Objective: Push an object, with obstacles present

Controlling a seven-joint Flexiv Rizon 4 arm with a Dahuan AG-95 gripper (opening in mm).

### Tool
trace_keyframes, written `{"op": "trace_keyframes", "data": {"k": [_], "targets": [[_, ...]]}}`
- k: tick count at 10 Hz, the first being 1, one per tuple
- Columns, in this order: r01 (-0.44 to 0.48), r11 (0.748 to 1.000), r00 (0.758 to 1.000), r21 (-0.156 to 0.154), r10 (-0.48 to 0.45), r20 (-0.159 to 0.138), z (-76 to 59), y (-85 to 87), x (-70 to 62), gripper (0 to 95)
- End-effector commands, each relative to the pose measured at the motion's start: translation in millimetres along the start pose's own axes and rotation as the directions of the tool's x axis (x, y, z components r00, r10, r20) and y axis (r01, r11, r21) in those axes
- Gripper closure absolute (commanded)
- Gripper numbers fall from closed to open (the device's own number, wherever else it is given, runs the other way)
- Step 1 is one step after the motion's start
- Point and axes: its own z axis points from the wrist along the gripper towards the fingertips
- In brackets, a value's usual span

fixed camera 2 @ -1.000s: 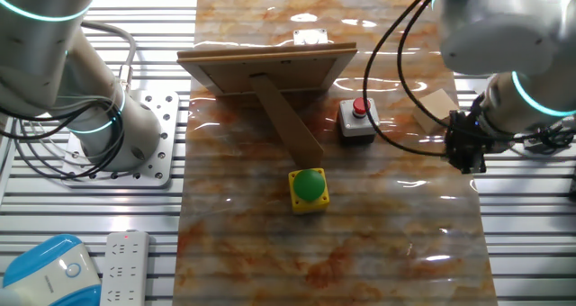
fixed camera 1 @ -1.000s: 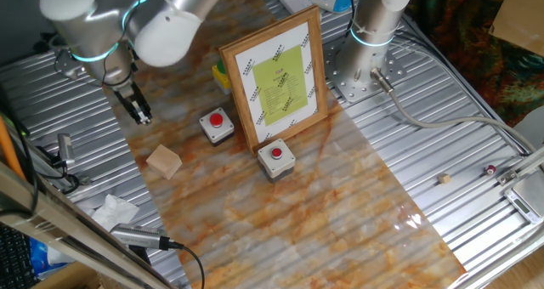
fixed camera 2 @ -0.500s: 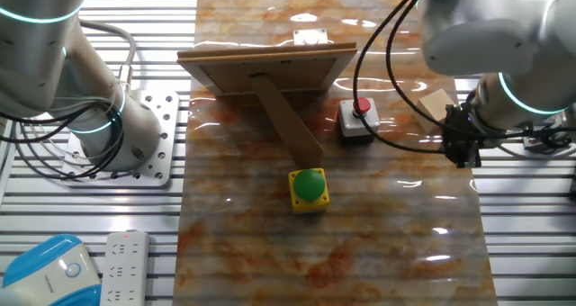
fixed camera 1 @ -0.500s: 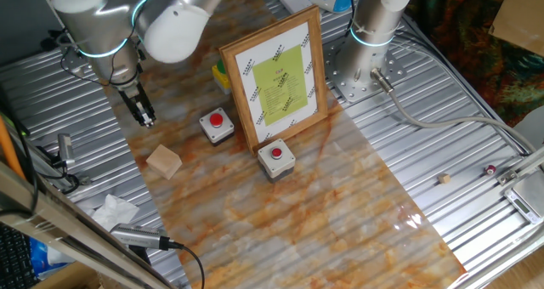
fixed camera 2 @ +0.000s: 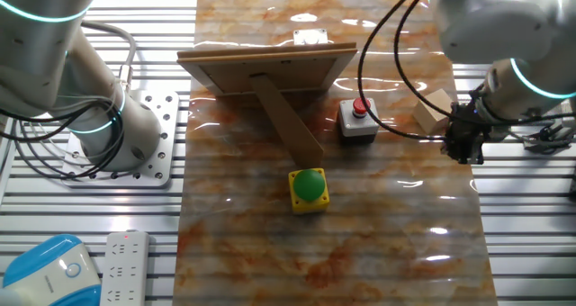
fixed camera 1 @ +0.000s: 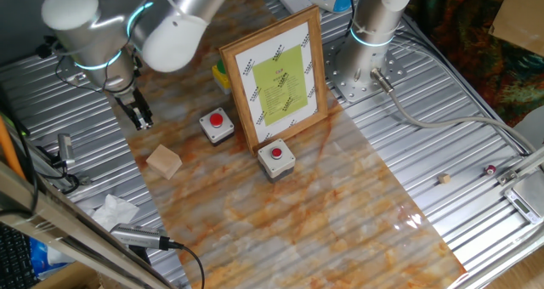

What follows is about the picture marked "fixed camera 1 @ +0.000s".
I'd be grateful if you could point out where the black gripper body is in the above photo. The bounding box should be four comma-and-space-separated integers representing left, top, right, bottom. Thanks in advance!
114, 87, 150, 119

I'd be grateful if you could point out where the light wooden block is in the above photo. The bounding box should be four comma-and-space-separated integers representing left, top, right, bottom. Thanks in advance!
145, 144, 184, 181

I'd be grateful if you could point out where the red button grey box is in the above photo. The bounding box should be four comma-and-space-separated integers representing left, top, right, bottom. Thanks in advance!
198, 106, 235, 147
256, 137, 297, 183

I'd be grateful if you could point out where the green button yellow box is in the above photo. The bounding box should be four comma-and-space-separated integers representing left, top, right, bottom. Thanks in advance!
211, 59, 233, 95

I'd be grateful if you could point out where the crumpled white tissue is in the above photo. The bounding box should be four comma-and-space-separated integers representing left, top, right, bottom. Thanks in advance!
78, 193, 141, 233

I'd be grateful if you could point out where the orange stick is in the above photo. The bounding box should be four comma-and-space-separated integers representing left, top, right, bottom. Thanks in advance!
0, 116, 26, 180

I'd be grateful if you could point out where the blue tissue pack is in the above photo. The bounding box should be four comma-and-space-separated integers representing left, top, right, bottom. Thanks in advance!
28, 236, 71, 280

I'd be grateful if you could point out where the brown cardboard box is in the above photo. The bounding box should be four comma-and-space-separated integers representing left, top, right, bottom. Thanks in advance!
32, 261, 105, 289

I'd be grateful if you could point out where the orange marble pattern mat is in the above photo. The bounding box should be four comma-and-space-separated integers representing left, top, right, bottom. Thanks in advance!
80, 0, 468, 289

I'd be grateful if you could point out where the black keyboard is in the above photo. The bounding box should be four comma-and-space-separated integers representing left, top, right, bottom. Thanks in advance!
0, 223, 40, 289

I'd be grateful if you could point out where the colourful patterned cloth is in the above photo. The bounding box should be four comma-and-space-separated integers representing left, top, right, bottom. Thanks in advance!
405, 0, 544, 128

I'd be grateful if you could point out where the grey plastic cover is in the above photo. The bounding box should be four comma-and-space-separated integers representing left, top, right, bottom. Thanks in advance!
512, 105, 544, 150

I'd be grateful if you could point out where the brown cardboard sheet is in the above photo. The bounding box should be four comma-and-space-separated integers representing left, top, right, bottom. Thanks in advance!
488, 0, 544, 59

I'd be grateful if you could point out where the silver digital scale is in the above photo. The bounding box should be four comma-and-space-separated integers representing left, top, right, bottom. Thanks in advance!
503, 169, 544, 225

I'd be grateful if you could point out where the silver camera on mount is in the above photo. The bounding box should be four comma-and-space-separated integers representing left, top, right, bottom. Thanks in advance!
57, 133, 77, 167

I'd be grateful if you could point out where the black wrapped cable connector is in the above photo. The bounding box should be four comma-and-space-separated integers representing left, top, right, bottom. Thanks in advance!
35, 35, 60, 60

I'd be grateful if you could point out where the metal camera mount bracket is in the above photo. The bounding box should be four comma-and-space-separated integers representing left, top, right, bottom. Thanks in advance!
25, 144, 93, 195

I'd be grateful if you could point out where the silver camera with bracket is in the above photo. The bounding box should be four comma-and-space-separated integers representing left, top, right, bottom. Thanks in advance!
109, 223, 184, 252

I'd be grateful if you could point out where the aluminium frame beam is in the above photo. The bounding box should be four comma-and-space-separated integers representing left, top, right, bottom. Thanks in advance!
0, 159, 175, 289

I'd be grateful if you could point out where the wooden picture frame stand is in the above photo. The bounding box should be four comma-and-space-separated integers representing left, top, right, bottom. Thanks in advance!
218, 4, 329, 155

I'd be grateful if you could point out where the black camera cable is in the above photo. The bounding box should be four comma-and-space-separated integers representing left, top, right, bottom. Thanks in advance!
169, 241, 206, 289

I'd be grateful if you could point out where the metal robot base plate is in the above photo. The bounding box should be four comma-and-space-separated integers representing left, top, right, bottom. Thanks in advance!
325, 40, 408, 104

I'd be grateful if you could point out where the black base cable bundle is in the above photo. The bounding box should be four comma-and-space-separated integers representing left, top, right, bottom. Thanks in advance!
346, 0, 360, 31

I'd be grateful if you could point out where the thick grey cable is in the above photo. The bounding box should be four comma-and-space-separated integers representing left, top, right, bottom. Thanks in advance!
369, 66, 539, 154

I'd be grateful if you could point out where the aluminium rail bracket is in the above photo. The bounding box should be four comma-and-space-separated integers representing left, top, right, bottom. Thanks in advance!
496, 146, 544, 186

